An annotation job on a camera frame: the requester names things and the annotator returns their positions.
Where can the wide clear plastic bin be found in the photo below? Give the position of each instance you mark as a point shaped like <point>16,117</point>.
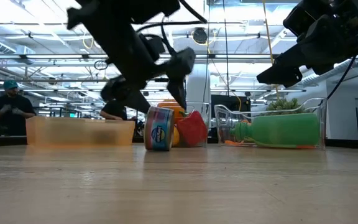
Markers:
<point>322,124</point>

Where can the black monitor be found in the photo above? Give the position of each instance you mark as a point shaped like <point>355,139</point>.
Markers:
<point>228,104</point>

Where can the blue pink label can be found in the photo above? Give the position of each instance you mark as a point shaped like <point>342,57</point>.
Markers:
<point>158,130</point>

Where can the narrow clear plastic bin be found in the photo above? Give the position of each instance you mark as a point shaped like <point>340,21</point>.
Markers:
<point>205,107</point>

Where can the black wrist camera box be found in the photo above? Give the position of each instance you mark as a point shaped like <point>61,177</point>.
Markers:
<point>152,46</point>

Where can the red bell pepper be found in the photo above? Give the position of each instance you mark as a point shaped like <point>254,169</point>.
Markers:
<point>193,129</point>

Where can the person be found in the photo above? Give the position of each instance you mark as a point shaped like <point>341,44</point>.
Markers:
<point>11,109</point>
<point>113,109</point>

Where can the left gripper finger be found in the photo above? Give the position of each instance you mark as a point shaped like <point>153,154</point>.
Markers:
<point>123,93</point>
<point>180,71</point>

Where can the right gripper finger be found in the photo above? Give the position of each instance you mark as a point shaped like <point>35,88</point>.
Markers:
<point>281,73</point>

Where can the green squeeze bottle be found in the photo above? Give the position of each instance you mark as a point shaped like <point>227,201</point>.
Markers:
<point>278,129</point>

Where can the orange translucent bin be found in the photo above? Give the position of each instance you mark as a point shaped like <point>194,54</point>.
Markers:
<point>79,130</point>

